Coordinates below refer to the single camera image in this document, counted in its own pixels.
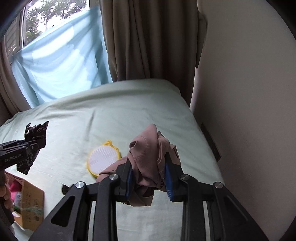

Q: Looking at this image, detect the beige curtain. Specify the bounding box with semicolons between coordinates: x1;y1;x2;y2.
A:
0;39;31;116
98;0;208;109

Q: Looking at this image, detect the louvred window shutter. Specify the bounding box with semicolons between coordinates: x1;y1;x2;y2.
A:
5;21;23;56

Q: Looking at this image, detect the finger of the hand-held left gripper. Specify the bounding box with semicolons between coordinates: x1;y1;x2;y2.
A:
23;138;46;150
27;149;40;163

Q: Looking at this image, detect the bed with pale green sheet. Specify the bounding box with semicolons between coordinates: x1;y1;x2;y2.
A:
0;78;226;241

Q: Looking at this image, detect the window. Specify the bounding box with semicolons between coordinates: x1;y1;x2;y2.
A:
5;0;100;56

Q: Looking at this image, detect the cardboard box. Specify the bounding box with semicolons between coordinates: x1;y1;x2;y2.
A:
5;171;44;232

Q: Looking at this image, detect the yellow rimmed round pad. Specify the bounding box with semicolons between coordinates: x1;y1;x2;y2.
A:
86;140;122;178

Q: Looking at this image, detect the light blue hanging cloth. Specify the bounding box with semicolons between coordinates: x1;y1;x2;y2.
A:
11;6;114;108

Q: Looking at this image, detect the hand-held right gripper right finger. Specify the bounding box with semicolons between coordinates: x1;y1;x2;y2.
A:
165;157;269;241

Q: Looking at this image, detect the dusty pink garment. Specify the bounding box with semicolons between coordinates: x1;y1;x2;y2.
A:
98;123;180;207

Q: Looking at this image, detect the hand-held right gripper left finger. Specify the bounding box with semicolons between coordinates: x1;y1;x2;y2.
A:
29;160;134;241

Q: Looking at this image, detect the person's left hand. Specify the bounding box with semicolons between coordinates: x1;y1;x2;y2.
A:
0;175;14;212

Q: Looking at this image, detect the pink zip pouch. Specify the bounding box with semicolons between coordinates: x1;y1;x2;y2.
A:
8;181;23;202

